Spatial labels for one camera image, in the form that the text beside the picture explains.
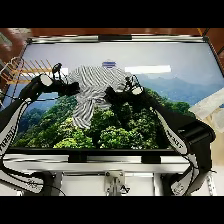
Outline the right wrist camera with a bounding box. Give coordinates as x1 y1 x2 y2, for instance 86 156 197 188
124 74 144 96

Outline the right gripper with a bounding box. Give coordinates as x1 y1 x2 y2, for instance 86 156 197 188
104 86 127 105

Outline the black and white striped shirt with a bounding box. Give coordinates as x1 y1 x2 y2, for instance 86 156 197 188
66 59 132 130

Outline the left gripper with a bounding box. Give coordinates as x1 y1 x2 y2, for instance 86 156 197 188
64 81 81 97

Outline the silver frame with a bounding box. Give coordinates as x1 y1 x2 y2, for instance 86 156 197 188
0 34 224 197

